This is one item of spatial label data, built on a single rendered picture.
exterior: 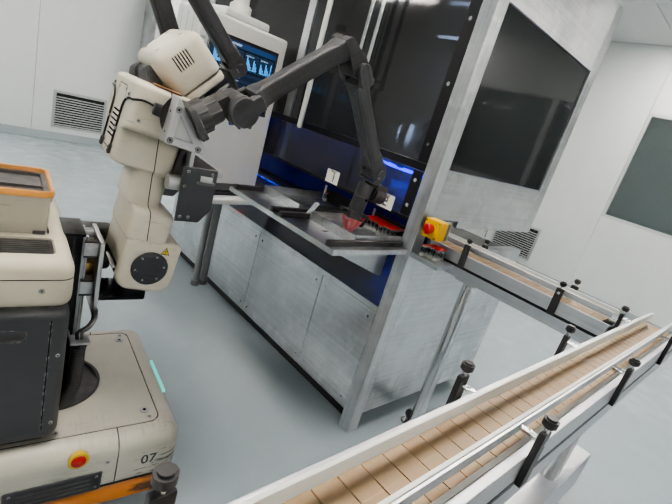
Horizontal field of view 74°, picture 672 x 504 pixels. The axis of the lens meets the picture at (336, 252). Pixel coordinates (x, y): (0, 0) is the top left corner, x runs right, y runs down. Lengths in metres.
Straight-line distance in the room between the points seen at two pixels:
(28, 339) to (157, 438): 0.49
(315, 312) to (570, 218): 4.66
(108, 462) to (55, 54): 5.64
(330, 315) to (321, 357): 0.21
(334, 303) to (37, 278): 1.23
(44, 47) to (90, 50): 0.49
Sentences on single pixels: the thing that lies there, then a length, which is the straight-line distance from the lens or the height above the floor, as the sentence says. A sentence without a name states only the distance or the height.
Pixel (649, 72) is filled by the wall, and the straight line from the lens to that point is 6.42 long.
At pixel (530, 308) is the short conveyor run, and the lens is 1.64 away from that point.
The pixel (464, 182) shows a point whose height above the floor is 1.18.
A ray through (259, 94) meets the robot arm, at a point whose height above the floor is 1.28.
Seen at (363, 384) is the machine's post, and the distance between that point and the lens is 1.98.
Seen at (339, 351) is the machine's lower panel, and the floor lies 0.31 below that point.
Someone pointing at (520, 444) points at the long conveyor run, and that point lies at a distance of 0.74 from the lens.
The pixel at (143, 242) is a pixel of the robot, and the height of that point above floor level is 0.81.
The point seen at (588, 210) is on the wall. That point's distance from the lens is 6.27.
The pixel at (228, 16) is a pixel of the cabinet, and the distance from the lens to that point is 2.20.
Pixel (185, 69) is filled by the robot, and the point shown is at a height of 1.29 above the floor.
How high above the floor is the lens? 1.30
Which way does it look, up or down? 17 degrees down
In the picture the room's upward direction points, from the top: 17 degrees clockwise
